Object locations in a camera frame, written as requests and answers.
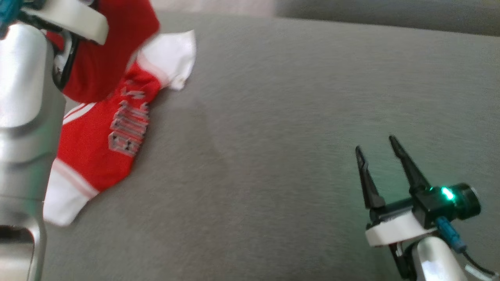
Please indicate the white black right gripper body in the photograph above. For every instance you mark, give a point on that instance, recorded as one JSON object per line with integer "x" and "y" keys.
{"x": 394, "y": 230}

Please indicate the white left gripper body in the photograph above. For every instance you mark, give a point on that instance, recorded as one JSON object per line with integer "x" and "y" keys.
{"x": 74, "y": 19}

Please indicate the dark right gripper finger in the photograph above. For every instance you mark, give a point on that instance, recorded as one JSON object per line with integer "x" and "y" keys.
{"x": 369, "y": 187}
{"x": 412, "y": 175}

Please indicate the red shorts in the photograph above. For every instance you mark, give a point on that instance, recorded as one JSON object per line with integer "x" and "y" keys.
{"x": 105, "y": 50}

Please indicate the red white basketball jersey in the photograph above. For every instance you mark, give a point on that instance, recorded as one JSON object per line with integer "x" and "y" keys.
{"x": 90, "y": 148}

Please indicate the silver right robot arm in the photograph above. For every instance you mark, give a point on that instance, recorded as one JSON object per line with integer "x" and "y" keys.
{"x": 433, "y": 261}

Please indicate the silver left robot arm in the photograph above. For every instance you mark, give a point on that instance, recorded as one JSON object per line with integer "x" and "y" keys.
{"x": 23, "y": 97}

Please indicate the grey sofa seat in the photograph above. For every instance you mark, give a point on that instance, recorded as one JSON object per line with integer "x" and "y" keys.
{"x": 273, "y": 156}

